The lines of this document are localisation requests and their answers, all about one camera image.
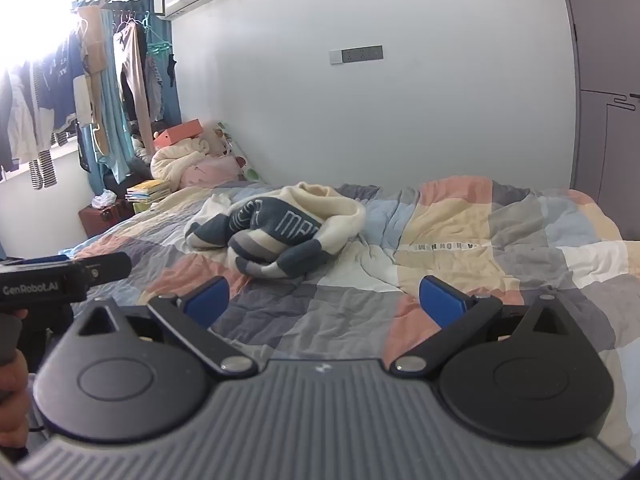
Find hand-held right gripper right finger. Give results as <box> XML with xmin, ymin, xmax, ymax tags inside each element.
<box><xmin>388</xmin><ymin>275</ymin><xmax>573</xmax><ymax>380</ymax></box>

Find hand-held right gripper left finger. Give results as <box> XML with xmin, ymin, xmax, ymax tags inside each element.
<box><xmin>74</xmin><ymin>276</ymin><xmax>258</xmax><ymax>380</ymax></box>

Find hanging clothes on rack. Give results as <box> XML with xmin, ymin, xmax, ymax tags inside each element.
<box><xmin>75</xmin><ymin>5</ymin><xmax>182</xmax><ymax>196</ymax></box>

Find green clothes hanger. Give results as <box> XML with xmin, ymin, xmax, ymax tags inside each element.
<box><xmin>142</xmin><ymin>12</ymin><xmax>173</xmax><ymax>56</ymax></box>

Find person's left hand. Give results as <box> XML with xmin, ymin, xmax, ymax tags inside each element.
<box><xmin>0</xmin><ymin>310</ymin><xmax>30</xmax><ymax>448</ymax></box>

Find brown trunk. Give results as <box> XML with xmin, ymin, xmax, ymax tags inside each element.
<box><xmin>78</xmin><ymin>199</ymin><xmax>136</xmax><ymax>238</ymax></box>

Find patchwork quilt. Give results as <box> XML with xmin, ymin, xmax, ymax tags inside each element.
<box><xmin>59</xmin><ymin>175</ymin><xmax>640</xmax><ymax>466</ymax></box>

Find stack of books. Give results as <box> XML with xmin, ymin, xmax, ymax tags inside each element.
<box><xmin>125</xmin><ymin>178</ymin><xmax>173</xmax><ymax>204</ymax></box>

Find striped hanging garment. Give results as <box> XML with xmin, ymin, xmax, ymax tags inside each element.
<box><xmin>27</xmin><ymin>150</ymin><xmax>58</xmax><ymax>191</ymax></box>

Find cream fleece blanket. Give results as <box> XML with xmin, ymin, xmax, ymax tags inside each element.
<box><xmin>150</xmin><ymin>137</ymin><xmax>213</xmax><ymax>192</ymax></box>

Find fruit print pillow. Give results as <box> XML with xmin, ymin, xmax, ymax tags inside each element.
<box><xmin>216</xmin><ymin>121</ymin><xmax>266</xmax><ymax>183</ymax></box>

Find white hanging shirt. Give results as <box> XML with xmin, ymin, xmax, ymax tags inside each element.
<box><xmin>7</xmin><ymin>62</ymin><xmax>53</xmax><ymax>166</ymax></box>

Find orange box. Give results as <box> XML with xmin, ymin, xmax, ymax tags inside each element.
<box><xmin>155</xmin><ymin>119</ymin><xmax>203</xmax><ymax>150</ymax></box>

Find plush toy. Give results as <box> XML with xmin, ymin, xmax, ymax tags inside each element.
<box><xmin>200</xmin><ymin>127</ymin><xmax>236</xmax><ymax>158</ymax></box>

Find navy hanging shirt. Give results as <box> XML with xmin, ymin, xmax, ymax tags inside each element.
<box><xmin>40</xmin><ymin>30</ymin><xmax>93</xmax><ymax>133</ymax></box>

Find brown hanging garment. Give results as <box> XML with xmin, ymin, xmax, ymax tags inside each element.
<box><xmin>112</xmin><ymin>22</ymin><xmax>153</xmax><ymax>153</ymax></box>

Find beige hanging trousers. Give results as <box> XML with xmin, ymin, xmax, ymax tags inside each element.
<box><xmin>79</xmin><ymin>6</ymin><xmax>111</xmax><ymax>156</ymax></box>

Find grey door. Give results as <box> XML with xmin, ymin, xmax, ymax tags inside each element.
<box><xmin>555</xmin><ymin>0</ymin><xmax>640</xmax><ymax>241</ymax></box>

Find grey wall socket panel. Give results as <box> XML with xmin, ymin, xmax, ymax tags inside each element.
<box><xmin>329</xmin><ymin>46</ymin><xmax>384</xmax><ymax>65</ymax></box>

